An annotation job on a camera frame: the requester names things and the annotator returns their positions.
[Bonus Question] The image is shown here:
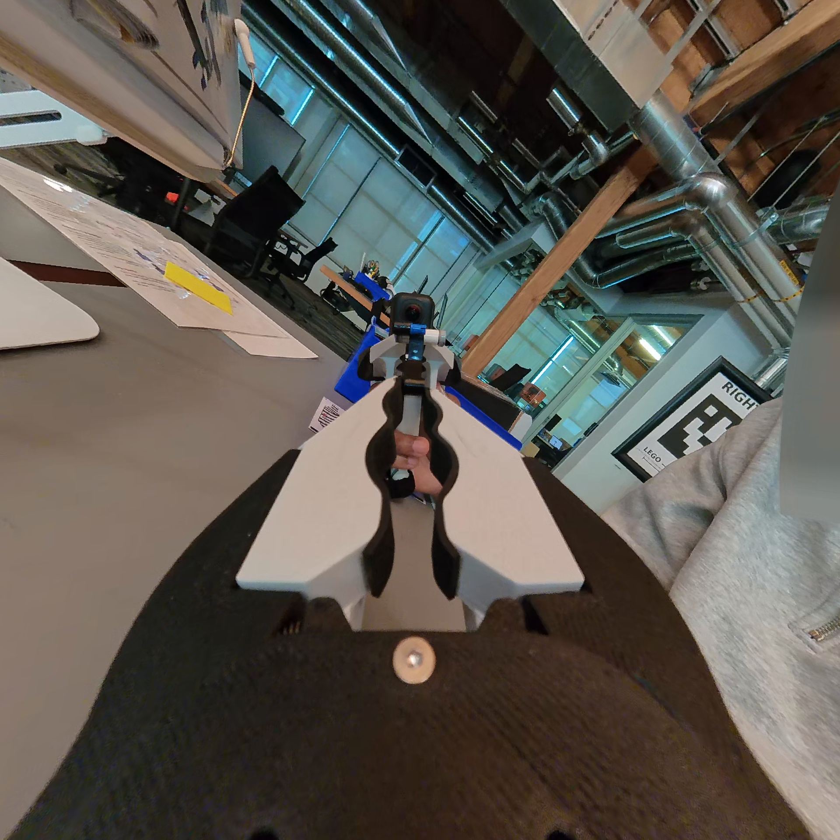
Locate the black office chair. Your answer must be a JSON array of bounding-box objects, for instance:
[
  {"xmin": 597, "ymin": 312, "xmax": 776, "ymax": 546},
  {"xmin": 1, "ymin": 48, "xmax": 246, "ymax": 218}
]
[
  {"xmin": 274, "ymin": 236, "xmax": 340, "ymax": 308},
  {"xmin": 205, "ymin": 165, "xmax": 307, "ymax": 280}
]

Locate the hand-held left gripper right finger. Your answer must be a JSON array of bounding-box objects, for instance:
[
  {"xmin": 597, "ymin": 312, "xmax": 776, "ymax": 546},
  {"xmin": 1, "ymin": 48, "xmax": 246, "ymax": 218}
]
[{"xmin": 430, "ymin": 386, "xmax": 586, "ymax": 632}]

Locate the plain white paper sheet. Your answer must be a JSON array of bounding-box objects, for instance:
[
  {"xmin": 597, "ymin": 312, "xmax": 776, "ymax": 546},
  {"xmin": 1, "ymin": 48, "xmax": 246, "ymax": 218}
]
[{"xmin": 222, "ymin": 328, "xmax": 320, "ymax": 361}]

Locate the wooden support post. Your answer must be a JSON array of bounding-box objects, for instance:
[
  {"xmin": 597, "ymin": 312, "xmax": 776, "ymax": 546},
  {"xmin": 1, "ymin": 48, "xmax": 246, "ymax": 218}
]
[{"xmin": 462, "ymin": 147, "xmax": 660, "ymax": 379}]

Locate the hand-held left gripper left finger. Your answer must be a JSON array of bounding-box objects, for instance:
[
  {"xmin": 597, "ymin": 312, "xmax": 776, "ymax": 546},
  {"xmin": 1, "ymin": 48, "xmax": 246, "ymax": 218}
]
[{"xmin": 235, "ymin": 377, "xmax": 403, "ymax": 632}]

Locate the cluster of round metal ducts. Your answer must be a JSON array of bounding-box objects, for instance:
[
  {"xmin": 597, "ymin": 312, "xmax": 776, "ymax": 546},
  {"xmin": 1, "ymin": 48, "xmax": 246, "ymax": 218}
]
[{"xmin": 243, "ymin": 0, "xmax": 840, "ymax": 368}]

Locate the page holder cord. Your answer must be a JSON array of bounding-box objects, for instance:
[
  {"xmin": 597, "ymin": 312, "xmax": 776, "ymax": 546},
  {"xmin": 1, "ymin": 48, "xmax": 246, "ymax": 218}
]
[{"xmin": 226, "ymin": 18, "xmax": 258, "ymax": 168}]

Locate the lego instruction booklet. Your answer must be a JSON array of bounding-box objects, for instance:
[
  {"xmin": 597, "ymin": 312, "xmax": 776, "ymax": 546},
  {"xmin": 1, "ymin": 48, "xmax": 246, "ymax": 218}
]
[{"xmin": 39, "ymin": 0, "xmax": 245, "ymax": 168}]

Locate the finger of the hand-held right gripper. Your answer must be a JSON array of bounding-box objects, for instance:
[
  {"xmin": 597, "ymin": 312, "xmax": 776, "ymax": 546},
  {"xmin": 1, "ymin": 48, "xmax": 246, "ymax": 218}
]
[
  {"xmin": 425, "ymin": 341, "xmax": 458, "ymax": 388},
  {"xmin": 367, "ymin": 330, "xmax": 406, "ymax": 383}
]

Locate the blue plastic bin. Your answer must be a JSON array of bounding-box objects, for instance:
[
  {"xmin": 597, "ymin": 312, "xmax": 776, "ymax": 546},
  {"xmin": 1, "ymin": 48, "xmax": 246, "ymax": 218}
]
[{"xmin": 333, "ymin": 322, "xmax": 524, "ymax": 454}]

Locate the yellow sticky note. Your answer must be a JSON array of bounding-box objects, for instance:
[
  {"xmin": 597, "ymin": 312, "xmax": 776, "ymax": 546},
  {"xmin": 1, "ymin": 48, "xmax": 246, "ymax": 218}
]
[{"xmin": 164, "ymin": 261, "xmax": 235, "ymax": 316}]

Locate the zebra striped sticker sheet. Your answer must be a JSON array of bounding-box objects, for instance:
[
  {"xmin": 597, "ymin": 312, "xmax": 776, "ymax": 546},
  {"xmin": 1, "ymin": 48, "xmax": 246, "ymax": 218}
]
[{"xmin": 308, "ymin": 395, "xmax": 346, "ymax": 435}]

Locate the white book stand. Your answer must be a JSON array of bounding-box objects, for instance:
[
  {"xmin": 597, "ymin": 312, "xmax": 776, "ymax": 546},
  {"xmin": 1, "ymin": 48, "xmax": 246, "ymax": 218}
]
[{"xmin": 0, "ymin": 0, "xmax": 245, "ymax": 353}]

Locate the small lego subassembly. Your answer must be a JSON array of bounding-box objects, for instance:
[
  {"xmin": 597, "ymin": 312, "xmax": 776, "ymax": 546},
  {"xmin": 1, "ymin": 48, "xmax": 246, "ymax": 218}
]
[{"xmin": 400, "ymin": 322, "xmax": 448, "ymax": 395}]

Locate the laminated printed sheet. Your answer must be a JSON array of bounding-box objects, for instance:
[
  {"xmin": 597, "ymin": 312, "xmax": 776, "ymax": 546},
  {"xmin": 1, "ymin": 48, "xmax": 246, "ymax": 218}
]
[{"xmin": 0, "ymin": 156, "xmax": 294, "ymax": 340}]

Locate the grey zip sweatshirt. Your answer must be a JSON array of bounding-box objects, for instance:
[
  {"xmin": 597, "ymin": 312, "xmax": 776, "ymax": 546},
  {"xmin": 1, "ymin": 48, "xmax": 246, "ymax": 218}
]
[{"xmin": 602, "ymin": 399, "xmax": 840, "ymax": 840}]

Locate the framed black white marker poster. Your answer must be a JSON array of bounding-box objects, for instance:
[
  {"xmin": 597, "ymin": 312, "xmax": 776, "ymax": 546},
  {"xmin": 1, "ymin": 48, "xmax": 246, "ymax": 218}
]
[{"xmin": 610, "ymin": 356, "xmax": 774, "ymax": 484}]

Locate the rectangular sheet metal duct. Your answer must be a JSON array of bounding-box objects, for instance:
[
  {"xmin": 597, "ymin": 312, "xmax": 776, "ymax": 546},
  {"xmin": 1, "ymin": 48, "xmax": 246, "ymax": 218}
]
[{"xmin": 518, "ymin": 0, "xmax": 697, "ymax": 132}]

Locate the person's right hand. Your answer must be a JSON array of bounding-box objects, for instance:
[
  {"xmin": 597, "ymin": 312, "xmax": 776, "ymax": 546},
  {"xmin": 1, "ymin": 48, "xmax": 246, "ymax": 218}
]
[{"xmin": 391, "ymin": 433, "xmax": 446, "ymax": 500}]

